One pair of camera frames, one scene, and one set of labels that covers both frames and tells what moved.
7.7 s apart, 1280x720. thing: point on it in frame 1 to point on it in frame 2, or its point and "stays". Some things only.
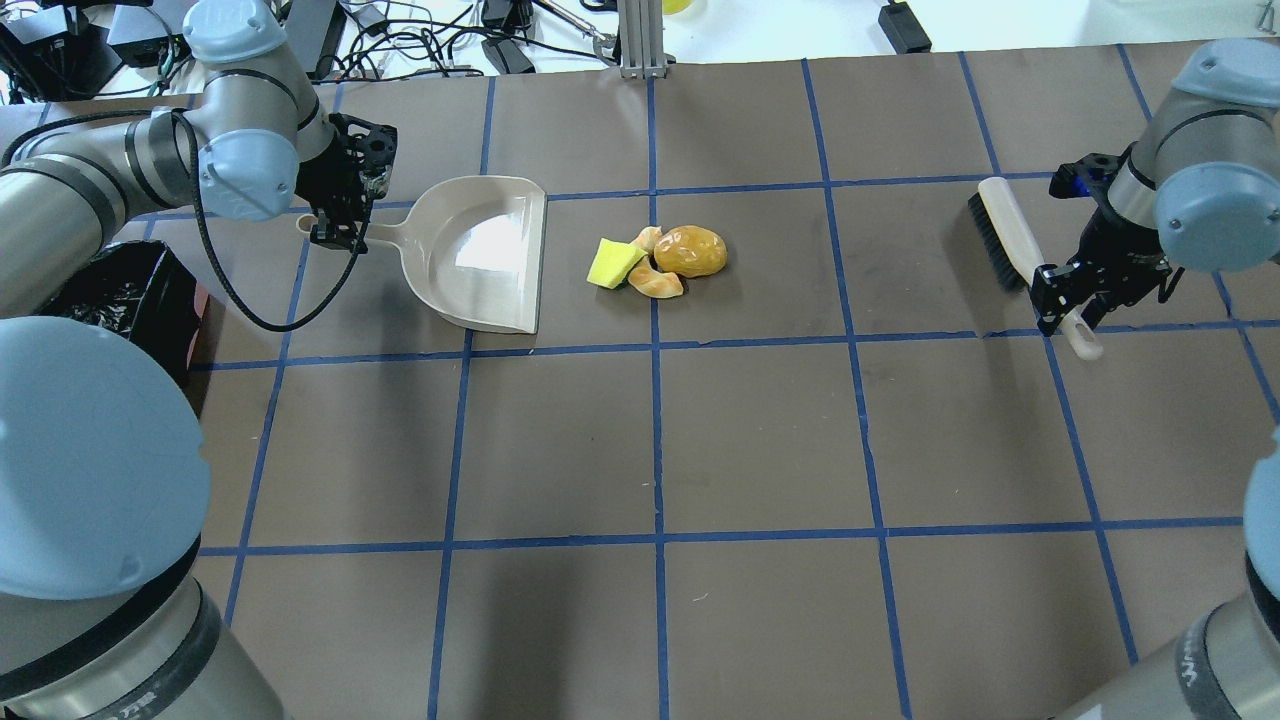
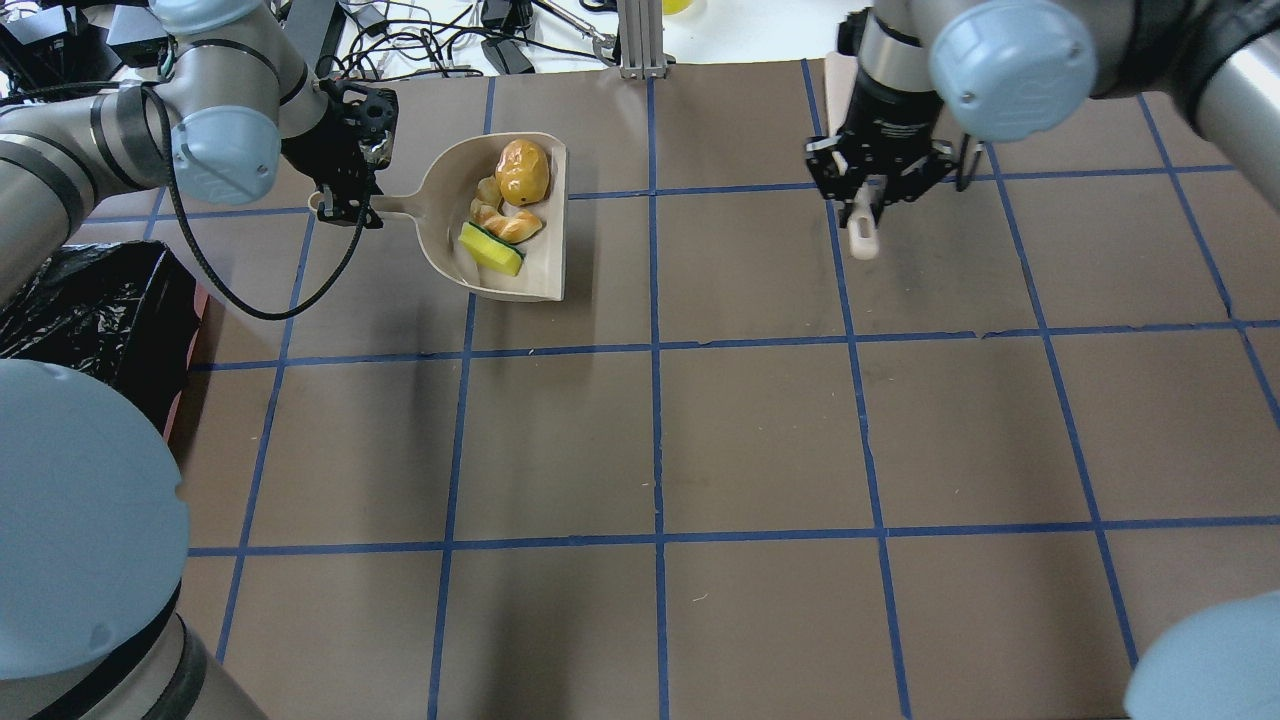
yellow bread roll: (690, 251) to (522, 171)
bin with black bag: (141, 289) stays
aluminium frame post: (641, 39) stays
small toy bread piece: (647, 238) to (489, 193)
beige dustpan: (474, 249) to (442, 203)
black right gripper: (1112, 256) to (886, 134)
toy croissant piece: (653, 283) to (511, 227)
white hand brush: (1013, 249) to (841, 79)
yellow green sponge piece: (612, 262) to (491, 250)
